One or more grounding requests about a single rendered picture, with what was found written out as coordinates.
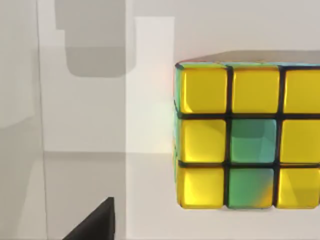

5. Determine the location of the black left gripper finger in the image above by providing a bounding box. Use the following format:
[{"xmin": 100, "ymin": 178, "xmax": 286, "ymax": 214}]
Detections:
[{"xmin": 61, "ymin": 196, "xmax": 116, "ymax": 240}]

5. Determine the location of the yellow and green puzzle cube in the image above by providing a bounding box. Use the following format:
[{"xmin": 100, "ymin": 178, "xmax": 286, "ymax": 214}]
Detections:
[{"xmin": 173, "ymin": 50, "xmax": 320, "ymax": 210}]

